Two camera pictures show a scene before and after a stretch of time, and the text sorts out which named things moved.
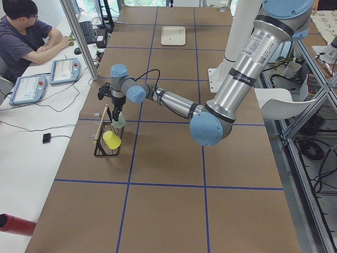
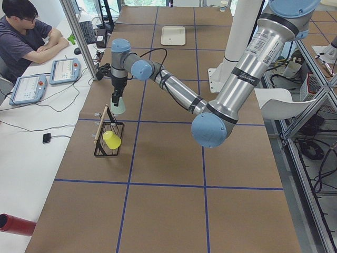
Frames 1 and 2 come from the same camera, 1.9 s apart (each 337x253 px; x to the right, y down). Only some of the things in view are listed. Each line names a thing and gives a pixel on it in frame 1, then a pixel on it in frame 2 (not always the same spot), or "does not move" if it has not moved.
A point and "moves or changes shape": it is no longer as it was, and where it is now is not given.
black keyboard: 88,31 does not move
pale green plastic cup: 121,122 moves or changes shape
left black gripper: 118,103 -> 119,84
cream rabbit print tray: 172,36 does not move
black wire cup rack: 108,138 does not move
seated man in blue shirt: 23,39 does not move
